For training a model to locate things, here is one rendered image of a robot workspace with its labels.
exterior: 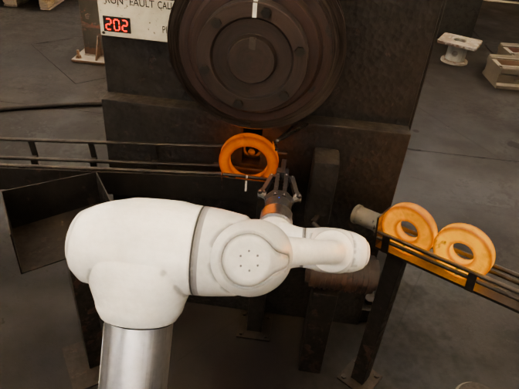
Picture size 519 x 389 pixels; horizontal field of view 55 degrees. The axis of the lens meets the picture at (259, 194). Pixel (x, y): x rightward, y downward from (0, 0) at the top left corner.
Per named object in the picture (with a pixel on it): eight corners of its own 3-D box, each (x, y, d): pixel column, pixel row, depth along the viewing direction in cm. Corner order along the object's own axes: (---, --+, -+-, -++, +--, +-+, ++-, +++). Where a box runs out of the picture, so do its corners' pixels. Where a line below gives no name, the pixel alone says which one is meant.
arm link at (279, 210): (290, 241, 136) (291, 227, 140) (293, 218, 130) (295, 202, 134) (257, 238, 136) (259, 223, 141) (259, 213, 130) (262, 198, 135)
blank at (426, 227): (390, 194, 141) (385, 198, 139) (443, 213, 132) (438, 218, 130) (384, 238, 149) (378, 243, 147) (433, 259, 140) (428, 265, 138)
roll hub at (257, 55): (199, 98, 136) (199, -9, 120) (301, 109, 135) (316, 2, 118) (195, 106, 131) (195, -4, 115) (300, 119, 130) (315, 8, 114)
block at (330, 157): (304, 205, 170) (313, 143, 156) (327, 208, 169) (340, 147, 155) (303, 224, 161) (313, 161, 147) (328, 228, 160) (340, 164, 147)
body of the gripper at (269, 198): (260, 221, 140) (264, 200, 147) (290, 225, 140) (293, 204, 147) (262, 201, 135) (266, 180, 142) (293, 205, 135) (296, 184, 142)
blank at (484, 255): (442, 213, 132) (437, 218, 130) (503, 235, 123) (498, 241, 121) (432, 259, 140) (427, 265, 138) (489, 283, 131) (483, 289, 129)
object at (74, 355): (45, 353, 179) (-1, 191, 138) (118, 329, 191) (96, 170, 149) (56, 400, 165) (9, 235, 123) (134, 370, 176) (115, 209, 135)
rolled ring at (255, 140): (280, 140, 147) (281, 135, 150) (218, 133, 148) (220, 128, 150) (275, 191, 158) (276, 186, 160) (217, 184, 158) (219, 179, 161)
